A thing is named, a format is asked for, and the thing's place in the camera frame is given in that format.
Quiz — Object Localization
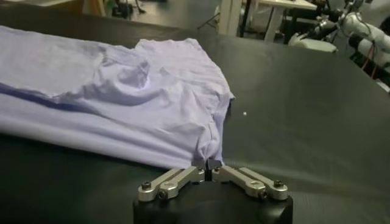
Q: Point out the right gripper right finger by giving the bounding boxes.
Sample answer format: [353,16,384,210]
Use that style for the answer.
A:
[208,158,289,201]

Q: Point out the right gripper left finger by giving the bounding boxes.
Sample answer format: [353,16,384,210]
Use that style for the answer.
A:
[137,159,207,202]

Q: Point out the light purple t-shirt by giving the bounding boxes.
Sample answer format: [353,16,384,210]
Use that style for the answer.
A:
[0,24,235,170]

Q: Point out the large black table cover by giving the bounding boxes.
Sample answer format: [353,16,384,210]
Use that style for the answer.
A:
[0,5,390,224]

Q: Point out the white standing desk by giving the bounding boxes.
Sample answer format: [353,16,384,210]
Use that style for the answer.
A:
[255,0,318,43]

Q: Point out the tall white cardboard box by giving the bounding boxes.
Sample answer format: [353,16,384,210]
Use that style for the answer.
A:
[218,0,244,36]

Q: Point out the white humanoid robot with base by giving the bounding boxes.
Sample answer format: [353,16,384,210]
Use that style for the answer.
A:
[288,0,390,80]

